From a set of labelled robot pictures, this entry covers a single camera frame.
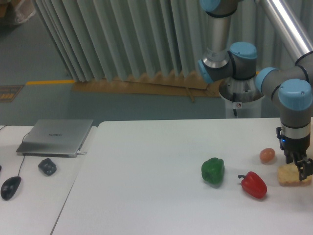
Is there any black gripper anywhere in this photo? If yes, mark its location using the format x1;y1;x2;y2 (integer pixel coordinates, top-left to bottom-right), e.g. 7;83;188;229
276;127;313;181

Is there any toasted bread slice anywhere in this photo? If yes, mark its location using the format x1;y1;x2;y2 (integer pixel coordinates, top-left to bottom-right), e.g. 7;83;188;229
277;164;312;187

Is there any black computer mouse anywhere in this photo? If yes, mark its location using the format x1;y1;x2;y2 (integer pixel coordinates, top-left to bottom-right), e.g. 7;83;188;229
0;176;22;201

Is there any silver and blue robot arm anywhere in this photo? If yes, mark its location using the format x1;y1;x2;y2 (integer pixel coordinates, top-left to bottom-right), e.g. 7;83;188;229
198;0;313;181

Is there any brown egg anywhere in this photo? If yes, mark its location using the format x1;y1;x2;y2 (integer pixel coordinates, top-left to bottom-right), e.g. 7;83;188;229
259;148;275;163

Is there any red bell pepper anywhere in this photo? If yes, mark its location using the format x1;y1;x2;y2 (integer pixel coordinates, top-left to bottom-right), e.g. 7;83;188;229
238;171;267;199

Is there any green bell pepper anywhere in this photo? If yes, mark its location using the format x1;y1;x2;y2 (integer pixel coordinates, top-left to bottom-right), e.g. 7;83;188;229
201;157;224;185

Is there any brown cardboard sheet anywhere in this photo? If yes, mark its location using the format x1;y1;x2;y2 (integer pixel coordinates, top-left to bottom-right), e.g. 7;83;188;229
72;71;223;102

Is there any white usb dongle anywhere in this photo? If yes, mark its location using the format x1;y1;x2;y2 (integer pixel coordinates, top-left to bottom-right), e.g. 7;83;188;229
77;151;86;156

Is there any pale green curtain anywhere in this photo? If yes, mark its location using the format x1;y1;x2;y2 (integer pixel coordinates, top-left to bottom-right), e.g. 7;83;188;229
30;0;313;83

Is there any silver laptop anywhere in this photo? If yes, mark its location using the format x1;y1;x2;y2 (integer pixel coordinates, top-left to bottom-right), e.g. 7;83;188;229
16;119;93;158

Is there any yellow floor tape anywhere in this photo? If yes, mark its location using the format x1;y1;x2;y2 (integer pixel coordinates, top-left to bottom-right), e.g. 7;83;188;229
26;80;75;85

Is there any small black controller puck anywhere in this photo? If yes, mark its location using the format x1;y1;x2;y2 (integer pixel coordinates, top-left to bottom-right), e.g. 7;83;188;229
38;158;57;176

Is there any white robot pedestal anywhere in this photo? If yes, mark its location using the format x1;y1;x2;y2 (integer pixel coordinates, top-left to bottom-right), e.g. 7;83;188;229
219;77;264;118

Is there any black mouse cable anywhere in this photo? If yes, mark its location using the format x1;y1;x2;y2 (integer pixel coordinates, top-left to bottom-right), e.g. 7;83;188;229
0;125;32;177

